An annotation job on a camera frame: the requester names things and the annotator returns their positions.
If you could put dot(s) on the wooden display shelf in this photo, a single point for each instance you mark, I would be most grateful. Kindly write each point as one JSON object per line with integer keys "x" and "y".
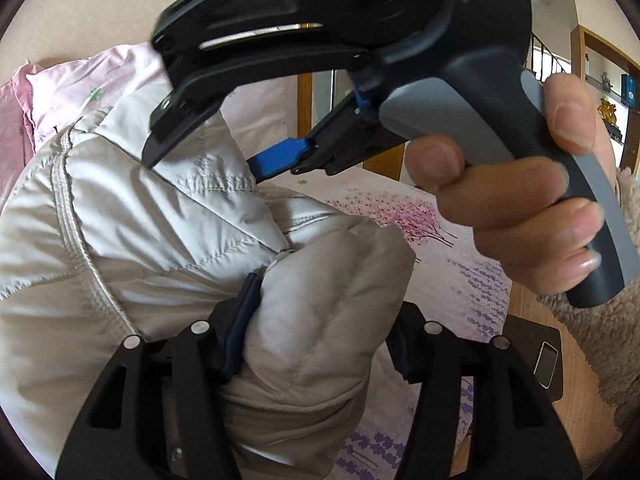
{"x": 582, "y": 45}

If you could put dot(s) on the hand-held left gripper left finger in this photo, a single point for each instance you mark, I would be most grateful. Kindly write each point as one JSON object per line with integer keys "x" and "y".
{"x": 240, "y": 330}

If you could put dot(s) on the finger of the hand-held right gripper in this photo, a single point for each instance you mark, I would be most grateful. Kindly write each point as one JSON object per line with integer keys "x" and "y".
{"x": 280, "y": 157}
{"x": 175, "y": 115}

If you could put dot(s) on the dark wooden stool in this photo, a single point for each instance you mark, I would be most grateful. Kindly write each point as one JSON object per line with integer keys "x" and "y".
{"x": 522, "y": 340}

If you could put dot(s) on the golden ornament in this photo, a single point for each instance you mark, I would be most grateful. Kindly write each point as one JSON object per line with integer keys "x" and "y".
{"x": 608, "y": 111}

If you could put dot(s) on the smartphone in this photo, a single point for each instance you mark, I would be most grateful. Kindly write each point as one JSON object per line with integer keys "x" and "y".
{"x": 546, "y": 365}

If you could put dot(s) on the person's right hand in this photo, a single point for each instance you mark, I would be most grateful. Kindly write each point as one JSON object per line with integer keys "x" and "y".
{"x": 515, "y": 220}

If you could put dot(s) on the stair railing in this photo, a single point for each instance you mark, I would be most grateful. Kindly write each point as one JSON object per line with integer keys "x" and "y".
{"x": 547, "y": 55}

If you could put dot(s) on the beige puffer jacket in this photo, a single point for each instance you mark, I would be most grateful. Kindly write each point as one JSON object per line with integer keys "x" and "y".
{"x": 150, "y": 260}

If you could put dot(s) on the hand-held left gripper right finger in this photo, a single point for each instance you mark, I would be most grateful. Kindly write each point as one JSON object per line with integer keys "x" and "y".
{"x": 402, "y": 355}

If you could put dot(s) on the pink floral bed sheet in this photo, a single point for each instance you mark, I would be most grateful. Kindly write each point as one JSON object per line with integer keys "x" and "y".
{"x": 450, "y": 270}

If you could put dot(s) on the pink floral pillow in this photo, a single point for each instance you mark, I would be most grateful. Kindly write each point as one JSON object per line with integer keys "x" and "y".
{"x": 100, "y": 85}

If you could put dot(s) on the blue box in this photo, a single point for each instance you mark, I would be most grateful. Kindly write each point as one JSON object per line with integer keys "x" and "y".
{"x": 630, "y": 89}

